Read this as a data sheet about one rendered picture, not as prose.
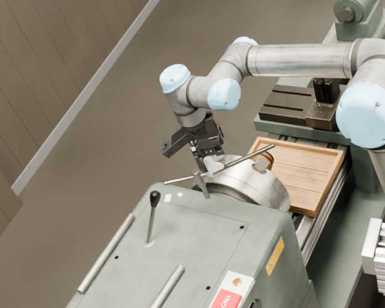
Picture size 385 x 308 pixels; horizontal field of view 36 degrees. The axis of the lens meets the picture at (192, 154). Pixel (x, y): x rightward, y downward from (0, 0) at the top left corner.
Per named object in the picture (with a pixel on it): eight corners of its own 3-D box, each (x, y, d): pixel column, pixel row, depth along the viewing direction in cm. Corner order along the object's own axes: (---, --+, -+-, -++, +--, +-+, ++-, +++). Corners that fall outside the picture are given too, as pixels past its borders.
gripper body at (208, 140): (225, 156, 156) (211, 123, 148) (194, 164, 158) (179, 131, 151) (225, 137, 162) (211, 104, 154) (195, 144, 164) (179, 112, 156)
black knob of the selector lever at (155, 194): (159, 210, 166) (154, 199, 163) (150, 208, 167) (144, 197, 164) (166, 200, 168) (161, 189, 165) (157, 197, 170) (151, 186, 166)
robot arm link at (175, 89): (178, 84, 138) (150, 80, 143) (194, 118, 145) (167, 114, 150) (195, 62, 142) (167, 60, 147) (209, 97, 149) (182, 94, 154)
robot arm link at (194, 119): (172, 119, 148) (173, 99, 154) (178, 132, 151) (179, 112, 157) (201, 112, 146) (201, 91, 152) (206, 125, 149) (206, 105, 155)
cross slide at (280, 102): (362, 135, 224) (361, 126, 221) (260, 120, 246) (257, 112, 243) (377, 103, 233) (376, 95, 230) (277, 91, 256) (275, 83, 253)
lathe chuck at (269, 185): (294, 242, 194) (255, 175, 177) (219, 233, 214) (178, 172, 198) (304, 221, 199) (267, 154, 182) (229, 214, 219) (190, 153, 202)
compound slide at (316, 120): (331, 130, 224) (330, 120, 220) (306, 126, 229) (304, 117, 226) (349, 95, 235) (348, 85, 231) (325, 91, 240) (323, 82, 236)
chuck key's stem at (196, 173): (204, 201, 172) (191, 174, 165) (204, 195, 174) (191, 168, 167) (211, 199, 172) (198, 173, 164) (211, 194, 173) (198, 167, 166)
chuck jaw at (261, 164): (252, 193, 196) (263, 176, 186) (239, 185, 197) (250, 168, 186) (266, 169, 202) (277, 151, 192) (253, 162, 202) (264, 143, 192)
